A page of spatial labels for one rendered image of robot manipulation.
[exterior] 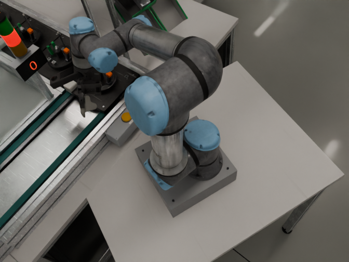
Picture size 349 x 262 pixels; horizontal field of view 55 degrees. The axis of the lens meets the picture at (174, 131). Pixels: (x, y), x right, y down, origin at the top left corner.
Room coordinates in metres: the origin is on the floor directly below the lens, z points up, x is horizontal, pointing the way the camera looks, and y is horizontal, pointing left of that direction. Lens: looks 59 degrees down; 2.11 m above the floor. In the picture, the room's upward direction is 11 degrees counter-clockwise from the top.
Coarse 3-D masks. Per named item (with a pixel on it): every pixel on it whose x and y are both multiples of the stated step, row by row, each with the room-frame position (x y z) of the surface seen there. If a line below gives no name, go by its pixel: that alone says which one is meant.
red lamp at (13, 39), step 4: (12, 32) 0.95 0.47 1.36; (16, 32) 0.96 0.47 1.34; (4, 36) 0.93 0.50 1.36; (8, 36) 0.93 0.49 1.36; (12, 36) 0.94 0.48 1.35; (16, 36) 0.95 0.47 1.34; (4, 40) 0.94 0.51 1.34; (8, 40) 0.93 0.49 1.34; (12, 40) 0.94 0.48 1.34; (16, 40) 0.94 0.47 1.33; (20, 40) 0.96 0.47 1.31; (8, 44) 0.94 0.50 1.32; (12, 44) 0.93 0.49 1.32; (16, 44) 0.94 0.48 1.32
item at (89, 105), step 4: (84, 96) 0.77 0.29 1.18; (88, 96) 0.77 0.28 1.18; (88, 100) 0.76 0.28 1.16; (84, 104) 0.75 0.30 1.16; (88, 104) 0.75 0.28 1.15; (92, 104) 0.75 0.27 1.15; (96, 104) 0.75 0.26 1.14; (80, 108) 0.74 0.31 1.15; (84, 108) 0.74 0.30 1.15; (88, 108) 0.74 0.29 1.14; (92, 108) 0.74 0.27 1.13; (80, 112) 0.74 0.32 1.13; (84, 112) 0.73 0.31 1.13; (84, 116) 0.73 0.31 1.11
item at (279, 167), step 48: (240, 96) 0.87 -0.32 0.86; (240, 144) 0.63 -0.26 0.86; (288, 144) 0.59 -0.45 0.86; (96, 192) 0.54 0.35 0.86; (144, 192) 0.50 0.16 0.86; (240, 192) 0.43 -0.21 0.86; (288, 192) 0.39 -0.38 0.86; (144, 240) 0.32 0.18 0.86; (192, 240) 0.29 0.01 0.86; (240, 240) 0.25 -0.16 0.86
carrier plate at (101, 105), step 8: (120, 64) 1.08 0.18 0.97; (120, 72) 1.04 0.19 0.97; (128, 72) 1.03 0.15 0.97; (136, 72) 1.02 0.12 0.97; (120, 80) 0.99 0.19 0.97; (128, 80) 0.98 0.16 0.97; (120, 88) 0.95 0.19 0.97; (96, 96) 0.93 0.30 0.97; (104, 96) 0.92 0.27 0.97; (112, 96) 0.91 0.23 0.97; (104, 104) 0.88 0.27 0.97; (112, 104) 0.88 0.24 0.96; (104, 112) 0.84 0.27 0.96
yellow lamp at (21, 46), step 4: (20, 44) 0.95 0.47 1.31; (12, 48) 0.93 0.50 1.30; (16, 48) 0.93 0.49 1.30; (20, 48) 0.94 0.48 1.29; (24, 48) 0.95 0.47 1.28; (12, 52) 0.94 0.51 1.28; (16, 52) 0.93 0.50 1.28; (20, 52) 0.94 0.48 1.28; (24, 52) 0.94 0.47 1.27; (16, 56) 0.94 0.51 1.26; (20, 56) 0.93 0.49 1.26
